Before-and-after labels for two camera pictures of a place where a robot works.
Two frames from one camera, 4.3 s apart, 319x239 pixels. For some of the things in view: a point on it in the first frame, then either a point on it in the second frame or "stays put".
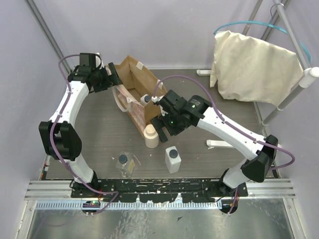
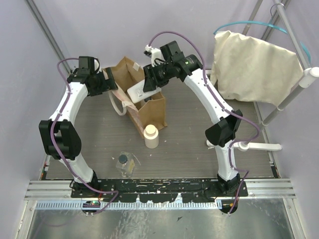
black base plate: (158, 190) stays put
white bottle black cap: (172, 159) to (136, 92)
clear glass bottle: (125, 164) stays put
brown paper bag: (140, 92) stays put
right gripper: (158, 122) to (151, 84)
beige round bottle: (151, 137) stays put
